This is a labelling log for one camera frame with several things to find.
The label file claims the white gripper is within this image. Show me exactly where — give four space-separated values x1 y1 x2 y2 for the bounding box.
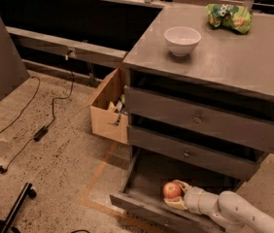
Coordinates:
164 180 220 216

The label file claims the red apple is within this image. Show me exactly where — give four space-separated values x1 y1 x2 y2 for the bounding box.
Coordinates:
163 182 182 199

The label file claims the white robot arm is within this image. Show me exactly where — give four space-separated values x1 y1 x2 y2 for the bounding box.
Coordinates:
162 180 274 233

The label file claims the grey open bottom drawer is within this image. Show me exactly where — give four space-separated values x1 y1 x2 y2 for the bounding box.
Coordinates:
110 147 241 233

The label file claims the grey middle drawer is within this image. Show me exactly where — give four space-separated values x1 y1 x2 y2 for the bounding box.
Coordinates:
127 126 260 181

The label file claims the grey top drawer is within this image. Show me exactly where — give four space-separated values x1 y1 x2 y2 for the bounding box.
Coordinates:
124 86 274 153

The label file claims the grey drawer cabinet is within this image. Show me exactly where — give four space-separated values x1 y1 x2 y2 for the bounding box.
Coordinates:
109 3 274 233

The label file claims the cardboard box with items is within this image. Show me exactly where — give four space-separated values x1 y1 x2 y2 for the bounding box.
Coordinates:
89 68 128 144

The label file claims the white ceramic bowl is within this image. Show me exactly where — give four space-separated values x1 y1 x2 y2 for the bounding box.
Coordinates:
164 26 201 56

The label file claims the black chair base leg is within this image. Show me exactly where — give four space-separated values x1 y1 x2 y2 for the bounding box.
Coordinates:
0 183 37 233

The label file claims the green chip bag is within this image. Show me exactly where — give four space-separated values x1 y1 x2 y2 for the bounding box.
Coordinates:
206 4 253 34

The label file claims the black power adapter cable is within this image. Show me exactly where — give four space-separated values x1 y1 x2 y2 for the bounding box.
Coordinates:
0 48 77 183

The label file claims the grey metal rail shelf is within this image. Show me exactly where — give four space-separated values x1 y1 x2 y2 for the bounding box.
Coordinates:
6 26 126 69

